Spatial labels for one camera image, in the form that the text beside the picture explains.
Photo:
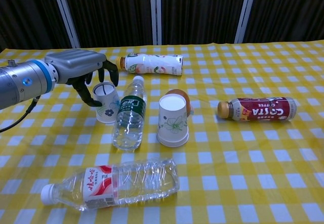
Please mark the green label water bottle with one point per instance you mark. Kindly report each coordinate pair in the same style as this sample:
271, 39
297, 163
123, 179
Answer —
130, 117

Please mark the white peach drink bottle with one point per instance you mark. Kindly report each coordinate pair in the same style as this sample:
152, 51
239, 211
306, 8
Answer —
149, 64

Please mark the paper cup with black circle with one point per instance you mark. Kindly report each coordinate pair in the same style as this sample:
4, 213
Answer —
108, 107

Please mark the red label water bottle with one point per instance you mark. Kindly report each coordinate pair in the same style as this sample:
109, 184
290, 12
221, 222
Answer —
114, 186

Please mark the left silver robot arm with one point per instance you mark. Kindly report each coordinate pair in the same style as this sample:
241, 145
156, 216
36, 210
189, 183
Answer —
22, 82

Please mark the orange jelly cup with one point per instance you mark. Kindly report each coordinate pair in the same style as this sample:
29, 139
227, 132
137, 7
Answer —
188, 102

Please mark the white partition post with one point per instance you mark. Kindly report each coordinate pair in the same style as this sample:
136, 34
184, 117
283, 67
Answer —
156, 11
66, 16
245, 11

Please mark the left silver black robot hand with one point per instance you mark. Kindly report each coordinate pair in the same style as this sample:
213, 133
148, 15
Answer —
76, 64

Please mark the yellow white checkered tablecloth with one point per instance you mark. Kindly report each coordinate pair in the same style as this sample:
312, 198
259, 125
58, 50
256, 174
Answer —
240, 163

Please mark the red Costa coffee bottle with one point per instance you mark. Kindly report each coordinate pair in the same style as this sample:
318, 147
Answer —
258, 109

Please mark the tall floral paper cup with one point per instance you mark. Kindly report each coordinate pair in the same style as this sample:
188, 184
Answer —
173, 117

